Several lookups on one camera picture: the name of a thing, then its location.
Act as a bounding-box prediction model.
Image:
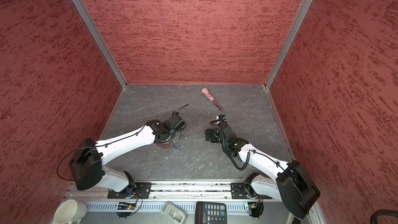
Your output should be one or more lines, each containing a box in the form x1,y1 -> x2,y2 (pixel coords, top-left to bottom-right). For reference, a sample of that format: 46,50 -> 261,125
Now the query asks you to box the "pink handled knife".
201,88 -> 224,111

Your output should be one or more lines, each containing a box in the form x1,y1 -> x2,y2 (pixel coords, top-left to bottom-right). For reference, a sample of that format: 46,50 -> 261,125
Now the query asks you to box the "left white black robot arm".
68,119 -> 187,199

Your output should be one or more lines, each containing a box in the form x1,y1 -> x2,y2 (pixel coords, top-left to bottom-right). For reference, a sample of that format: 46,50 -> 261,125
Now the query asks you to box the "black cable coil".
369,209 -> 398,224

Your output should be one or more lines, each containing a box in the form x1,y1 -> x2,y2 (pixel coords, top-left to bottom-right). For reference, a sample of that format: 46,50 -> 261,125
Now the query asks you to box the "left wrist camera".
167,112 -> 187,132

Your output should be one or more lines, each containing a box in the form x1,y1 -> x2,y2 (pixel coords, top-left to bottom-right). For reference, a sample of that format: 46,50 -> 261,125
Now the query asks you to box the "aluminium corner post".
265,0 -> 313,90
72,0 -> 128,90

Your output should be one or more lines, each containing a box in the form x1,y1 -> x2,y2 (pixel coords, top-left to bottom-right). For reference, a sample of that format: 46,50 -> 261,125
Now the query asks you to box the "aluminium front rail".
63,179 -> 312,202

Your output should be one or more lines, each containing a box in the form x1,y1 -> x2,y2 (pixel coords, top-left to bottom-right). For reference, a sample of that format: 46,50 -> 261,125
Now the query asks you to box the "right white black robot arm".
205,120 -> 321,219

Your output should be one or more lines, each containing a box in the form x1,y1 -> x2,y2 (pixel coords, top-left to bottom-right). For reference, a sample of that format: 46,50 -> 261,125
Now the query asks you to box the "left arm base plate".
107,182 -> 152,199

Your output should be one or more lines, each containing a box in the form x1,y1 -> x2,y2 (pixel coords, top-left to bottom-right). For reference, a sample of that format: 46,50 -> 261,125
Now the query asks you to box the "white mug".
54,200 -> 88,224

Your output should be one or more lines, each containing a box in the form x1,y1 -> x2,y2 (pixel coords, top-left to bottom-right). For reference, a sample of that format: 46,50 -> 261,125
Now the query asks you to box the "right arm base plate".
230,183 -> 261,200

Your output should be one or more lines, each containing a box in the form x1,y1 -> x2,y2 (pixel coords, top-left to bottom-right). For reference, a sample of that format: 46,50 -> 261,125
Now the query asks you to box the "black calculator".
194,202 -> 227,224

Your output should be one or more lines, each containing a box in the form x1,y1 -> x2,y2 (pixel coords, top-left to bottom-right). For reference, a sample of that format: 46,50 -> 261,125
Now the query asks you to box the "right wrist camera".
216,115 -> 226,121

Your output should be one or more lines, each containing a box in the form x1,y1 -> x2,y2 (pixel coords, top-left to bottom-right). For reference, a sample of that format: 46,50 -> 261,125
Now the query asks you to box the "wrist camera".
216,115 -> 226,121
167,112 -> 187,132

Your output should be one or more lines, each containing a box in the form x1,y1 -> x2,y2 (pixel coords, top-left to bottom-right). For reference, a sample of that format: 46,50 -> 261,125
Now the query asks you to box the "right aluminium corner post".
265,0 -> 313,90

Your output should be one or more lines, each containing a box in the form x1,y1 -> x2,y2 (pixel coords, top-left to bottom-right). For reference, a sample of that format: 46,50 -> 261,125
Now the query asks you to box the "left aluminium corner post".
72,0 -> 128,90

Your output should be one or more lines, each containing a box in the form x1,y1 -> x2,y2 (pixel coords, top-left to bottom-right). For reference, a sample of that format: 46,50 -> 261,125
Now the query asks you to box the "grey plastic device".
161,202 -> 188,224

